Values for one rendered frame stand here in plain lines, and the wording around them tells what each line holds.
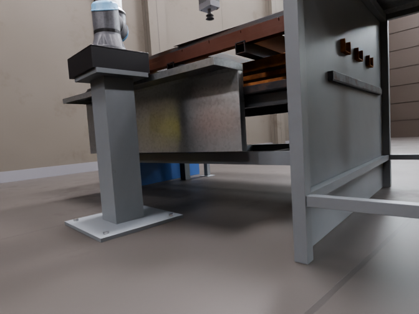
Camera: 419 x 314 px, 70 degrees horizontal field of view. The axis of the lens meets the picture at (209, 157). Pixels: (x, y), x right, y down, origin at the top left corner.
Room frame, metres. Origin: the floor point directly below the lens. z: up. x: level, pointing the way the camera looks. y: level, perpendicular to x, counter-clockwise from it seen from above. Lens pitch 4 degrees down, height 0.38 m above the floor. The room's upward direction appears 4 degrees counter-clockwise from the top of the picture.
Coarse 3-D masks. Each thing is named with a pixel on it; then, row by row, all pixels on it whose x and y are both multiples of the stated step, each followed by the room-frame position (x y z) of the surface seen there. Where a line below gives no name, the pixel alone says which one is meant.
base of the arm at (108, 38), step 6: (96, 30) 1.35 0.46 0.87; (102, 30) 1.34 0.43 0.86; (108, 30) 1.34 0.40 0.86; (114, 30) 1.36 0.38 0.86; (96, 36) 1.34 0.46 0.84; (102, 36) 1.34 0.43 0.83; (108, 36) 1.34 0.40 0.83; (114, 36) 1.35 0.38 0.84; (120, 36) 1.40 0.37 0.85; (96, 42) 1.33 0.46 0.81; (102, 42) 1.33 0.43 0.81; (108, 42) 1.33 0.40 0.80; (114, 42) 1.34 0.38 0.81; (120, 42) 1.37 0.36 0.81; (120, 48) 1.35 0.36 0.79
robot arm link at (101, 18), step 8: (104, 0) 1.35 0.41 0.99; (96, 8) 1.34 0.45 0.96; (104, 8) 1.34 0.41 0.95; (112, 8) 1.36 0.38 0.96; (96, 16) 1.34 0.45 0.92; (104, 16) 1.34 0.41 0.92; (112, 16) 1.35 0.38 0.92; (96, 24) 1.34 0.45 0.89; (104, 24) 1.34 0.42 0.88; (112, 24) 1.35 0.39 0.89; (120, 24) 1.43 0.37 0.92
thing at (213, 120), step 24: (240, 72) 1.32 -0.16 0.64; (144, 96) 1.72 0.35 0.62; (168, 96) 1.59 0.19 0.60; (192, 96) 1.48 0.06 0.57; (216, 96) 1.38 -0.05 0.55; (240, 96) 1.31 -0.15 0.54; (144, 120) 1.73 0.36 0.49; (168, 120) 1.60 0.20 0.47; (192, 120) 1.49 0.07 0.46; (216, 120) 1.39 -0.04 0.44; (240, 120) 1.30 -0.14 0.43; (144, 144) 1.74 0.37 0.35; (168, 144) 1.60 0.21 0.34; (192, 144) 1.49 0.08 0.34; (216, 144) 1.39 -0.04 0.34; (240, 144) 1.31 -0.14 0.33
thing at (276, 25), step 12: (264, 24) 1.26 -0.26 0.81; (276, 24) 1.22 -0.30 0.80; (228, 36) 1.37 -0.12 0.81; (240, 36) 1.33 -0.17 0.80; (252, 36) 1.30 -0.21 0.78; (264, 36) 1.26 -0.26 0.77; (276, 36) 1.26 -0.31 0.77; (192, 48) 1.52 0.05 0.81; (204, 48) 1.47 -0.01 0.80; (216, 48) 1.42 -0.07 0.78; (228, 48) 1.39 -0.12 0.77; (156, 60) 1.70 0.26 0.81; (168, 60) 1.63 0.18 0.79; (180, 60) 1.58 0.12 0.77; (192, 60) 1.57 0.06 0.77
